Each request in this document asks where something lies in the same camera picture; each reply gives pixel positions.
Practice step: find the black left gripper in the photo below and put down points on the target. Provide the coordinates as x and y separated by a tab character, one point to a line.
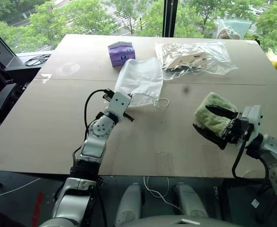
108	95

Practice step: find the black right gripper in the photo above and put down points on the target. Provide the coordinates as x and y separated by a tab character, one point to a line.
234	132

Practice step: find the green towel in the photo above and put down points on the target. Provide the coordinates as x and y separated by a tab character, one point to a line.
209	118

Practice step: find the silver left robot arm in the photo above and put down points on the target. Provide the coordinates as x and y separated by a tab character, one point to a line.
93	147

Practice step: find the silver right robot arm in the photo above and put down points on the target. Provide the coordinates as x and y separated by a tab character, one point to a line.
276	146

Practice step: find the clear plastic bag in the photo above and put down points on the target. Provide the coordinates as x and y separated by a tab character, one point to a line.
211	50

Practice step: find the yellow bag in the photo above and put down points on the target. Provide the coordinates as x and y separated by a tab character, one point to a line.
275	60

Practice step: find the clear bag with contents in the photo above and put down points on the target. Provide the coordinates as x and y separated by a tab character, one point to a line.
231	29

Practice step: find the purple tissue pack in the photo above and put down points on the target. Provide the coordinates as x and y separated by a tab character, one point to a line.
121	55

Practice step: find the cardboard pieces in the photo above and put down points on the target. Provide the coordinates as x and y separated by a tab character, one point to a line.
188	61

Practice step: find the grey rounded robot leg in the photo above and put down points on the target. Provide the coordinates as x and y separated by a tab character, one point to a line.
128	205
190	201

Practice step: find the grey robot torso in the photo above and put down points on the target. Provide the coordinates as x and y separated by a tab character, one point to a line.
183	221

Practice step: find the black chair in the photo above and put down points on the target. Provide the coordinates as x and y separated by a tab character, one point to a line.
1	95

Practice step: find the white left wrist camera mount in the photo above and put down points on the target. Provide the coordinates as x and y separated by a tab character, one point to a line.
119	104

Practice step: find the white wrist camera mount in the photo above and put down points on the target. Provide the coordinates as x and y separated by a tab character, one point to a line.
253	116
119	104

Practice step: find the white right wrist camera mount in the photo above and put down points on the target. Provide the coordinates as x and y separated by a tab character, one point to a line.
253	116

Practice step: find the dark window frame post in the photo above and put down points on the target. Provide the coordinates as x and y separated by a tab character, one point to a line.
170	16

